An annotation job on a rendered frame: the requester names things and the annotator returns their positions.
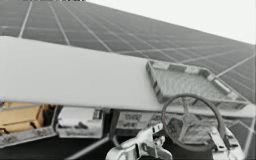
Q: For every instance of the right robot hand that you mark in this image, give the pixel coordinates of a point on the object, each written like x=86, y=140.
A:
x=222, y=138

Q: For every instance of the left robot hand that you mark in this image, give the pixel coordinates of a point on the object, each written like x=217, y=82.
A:
x=148, y=132

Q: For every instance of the dark steering wheel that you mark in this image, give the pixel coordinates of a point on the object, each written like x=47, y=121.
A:
x=164, y=116

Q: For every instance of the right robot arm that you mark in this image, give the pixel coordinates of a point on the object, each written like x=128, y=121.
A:
x=233, y=154

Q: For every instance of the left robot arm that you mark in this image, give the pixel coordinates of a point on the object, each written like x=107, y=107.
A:
x=128, y=150

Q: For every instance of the grey mesh tray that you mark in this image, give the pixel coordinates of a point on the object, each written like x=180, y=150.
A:
x=186, y=81

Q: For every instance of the grey table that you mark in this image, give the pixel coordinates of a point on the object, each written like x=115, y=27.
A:
x=66, y=73

